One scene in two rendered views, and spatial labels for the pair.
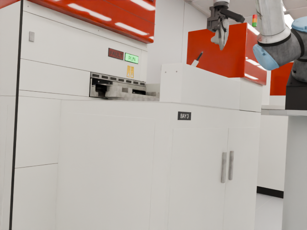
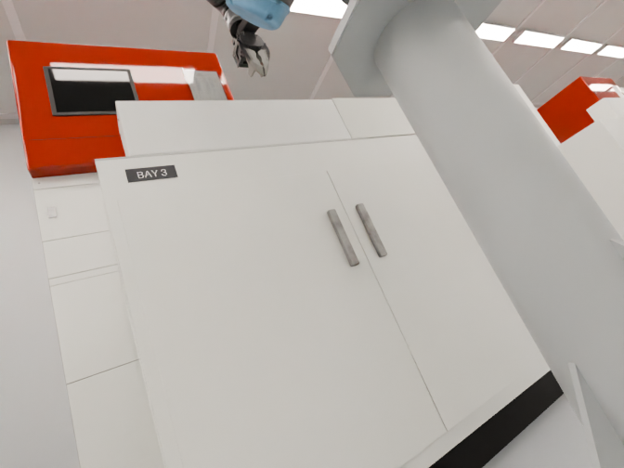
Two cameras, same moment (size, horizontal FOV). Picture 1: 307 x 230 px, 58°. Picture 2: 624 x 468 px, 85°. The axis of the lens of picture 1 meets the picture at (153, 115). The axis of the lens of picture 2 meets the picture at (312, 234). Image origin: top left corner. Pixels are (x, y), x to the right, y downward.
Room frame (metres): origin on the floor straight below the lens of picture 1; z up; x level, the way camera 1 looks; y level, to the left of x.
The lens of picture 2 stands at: (0.54, -0.54, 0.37)
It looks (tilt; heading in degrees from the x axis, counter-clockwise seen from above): 16 degrees up; 21
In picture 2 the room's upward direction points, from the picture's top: 23 degrees counter-clockwise
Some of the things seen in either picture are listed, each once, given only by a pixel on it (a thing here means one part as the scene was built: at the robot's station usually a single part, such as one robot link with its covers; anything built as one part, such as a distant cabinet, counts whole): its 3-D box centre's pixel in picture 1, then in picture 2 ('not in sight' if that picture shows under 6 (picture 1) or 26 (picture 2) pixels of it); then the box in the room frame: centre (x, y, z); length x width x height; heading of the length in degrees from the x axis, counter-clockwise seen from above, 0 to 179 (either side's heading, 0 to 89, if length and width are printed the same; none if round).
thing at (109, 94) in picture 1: (134, 96); not in sight; (1.58, 0.12, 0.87); 0.36 x 0.08 x 0.03; 142
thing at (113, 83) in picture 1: (120, 91); not in sight; (1.60, 0.20, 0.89); 0.44 x 0.02 x 0.10; 142
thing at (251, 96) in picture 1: (201, 97); (341, 174); (1.73, -0.29, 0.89); 0.62 x 0.35 x 0.14; 52
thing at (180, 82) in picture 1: (206, 90); (245, 135); (1.21, -0.22, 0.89); 0.55 x 0.09 x 0.14; 142
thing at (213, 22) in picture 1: (219, 18); (245, 43); (1.32, -0.29, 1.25); 0.09 x 0.08 x 0.12; 52
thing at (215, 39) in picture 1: (216, 39); (253, 68); (1.31, -0.28, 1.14); 0.06 x 0.03 x 0.09; 52
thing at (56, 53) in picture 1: (96, 64); (171, 210); (1.47, 0.32, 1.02); 0.81 x 0.03 x 0.40; 142
